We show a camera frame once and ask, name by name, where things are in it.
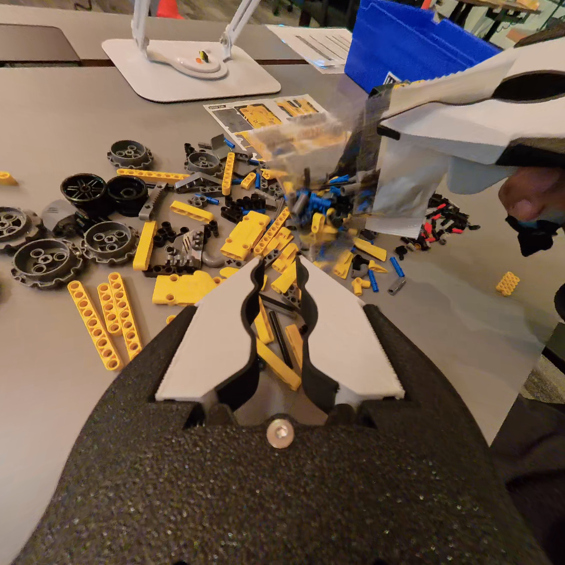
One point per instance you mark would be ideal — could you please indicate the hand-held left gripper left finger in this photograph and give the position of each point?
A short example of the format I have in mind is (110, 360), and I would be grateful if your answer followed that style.
(212, 344)

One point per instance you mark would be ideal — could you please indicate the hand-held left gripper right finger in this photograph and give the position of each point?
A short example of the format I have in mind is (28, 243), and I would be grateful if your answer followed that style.
(353, 344)

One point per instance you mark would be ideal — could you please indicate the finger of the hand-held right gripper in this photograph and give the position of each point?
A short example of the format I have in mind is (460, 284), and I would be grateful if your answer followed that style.
(454, 90)
(463, 128)

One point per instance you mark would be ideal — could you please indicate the clear plastic parts bag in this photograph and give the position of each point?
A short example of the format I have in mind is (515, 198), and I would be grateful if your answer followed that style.
(406, 185)

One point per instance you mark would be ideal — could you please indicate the person's right hand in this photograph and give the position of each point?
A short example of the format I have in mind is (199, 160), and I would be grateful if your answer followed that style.
(534, 194)

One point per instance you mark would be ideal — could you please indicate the small yellow perforated brick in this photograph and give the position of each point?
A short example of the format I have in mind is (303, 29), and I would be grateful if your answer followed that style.
(507, 283)

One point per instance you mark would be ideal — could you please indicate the blue plastic bin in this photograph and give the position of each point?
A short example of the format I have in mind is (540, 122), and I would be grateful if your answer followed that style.
(397, 48)

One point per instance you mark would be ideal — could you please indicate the pile of black red pins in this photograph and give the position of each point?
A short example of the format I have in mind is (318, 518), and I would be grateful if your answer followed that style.
(446, 220)

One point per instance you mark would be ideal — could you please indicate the pile of yellow building pieces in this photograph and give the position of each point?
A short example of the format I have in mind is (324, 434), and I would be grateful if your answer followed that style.
(247, 238)

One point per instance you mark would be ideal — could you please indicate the printed white paper sheet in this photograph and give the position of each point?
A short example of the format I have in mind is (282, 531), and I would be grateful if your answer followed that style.
(318, 44)

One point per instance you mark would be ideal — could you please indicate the cluster of black grey wheels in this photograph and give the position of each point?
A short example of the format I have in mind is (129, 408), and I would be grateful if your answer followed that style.
(46, 262)

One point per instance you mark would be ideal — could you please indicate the yellow sticker sheet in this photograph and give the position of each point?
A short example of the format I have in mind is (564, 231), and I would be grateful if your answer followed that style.
(256, 117)

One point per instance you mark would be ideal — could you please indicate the white book stand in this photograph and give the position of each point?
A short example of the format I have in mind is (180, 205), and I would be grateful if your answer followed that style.
(176, 75)

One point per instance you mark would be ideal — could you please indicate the orange traffic cone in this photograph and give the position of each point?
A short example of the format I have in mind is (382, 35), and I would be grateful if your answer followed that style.
(170, 9)

